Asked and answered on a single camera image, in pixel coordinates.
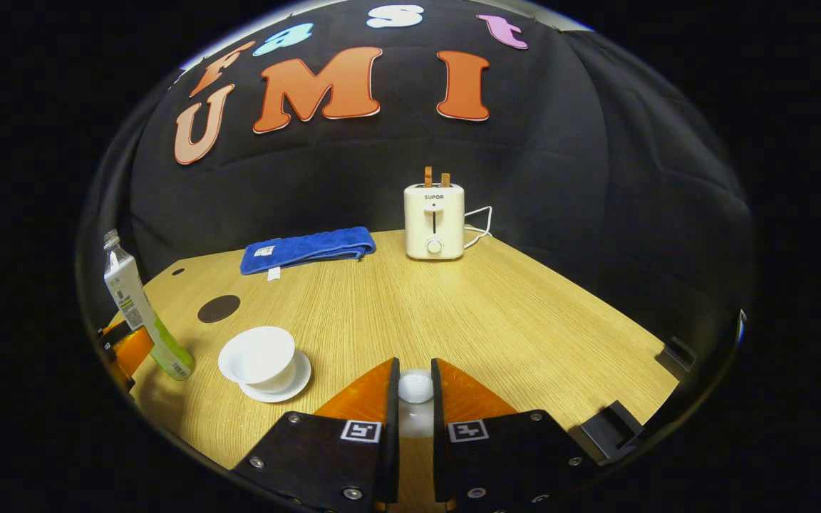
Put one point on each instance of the black backdrop cloth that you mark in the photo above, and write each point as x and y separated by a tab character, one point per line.
596	178

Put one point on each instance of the clear green-label water bottle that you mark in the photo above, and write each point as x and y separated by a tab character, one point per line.
136	299

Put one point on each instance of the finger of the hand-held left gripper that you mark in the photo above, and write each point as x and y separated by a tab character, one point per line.
136	349

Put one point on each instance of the black table clamp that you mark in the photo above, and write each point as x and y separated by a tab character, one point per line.
610	431
675	356

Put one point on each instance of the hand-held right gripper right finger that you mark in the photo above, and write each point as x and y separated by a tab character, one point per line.
440	456

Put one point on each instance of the dark round coaster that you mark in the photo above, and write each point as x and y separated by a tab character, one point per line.
219	308

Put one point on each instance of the white teacup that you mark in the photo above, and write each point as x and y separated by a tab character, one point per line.
261	356

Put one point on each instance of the white saucer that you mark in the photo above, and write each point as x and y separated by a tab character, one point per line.
289	388

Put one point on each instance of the blue folded towel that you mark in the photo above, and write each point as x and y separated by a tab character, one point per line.
311	249

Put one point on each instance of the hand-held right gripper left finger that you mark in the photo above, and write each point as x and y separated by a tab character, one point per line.
392	442

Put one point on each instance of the cream white toaster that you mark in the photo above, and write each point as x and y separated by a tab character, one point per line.
425	228

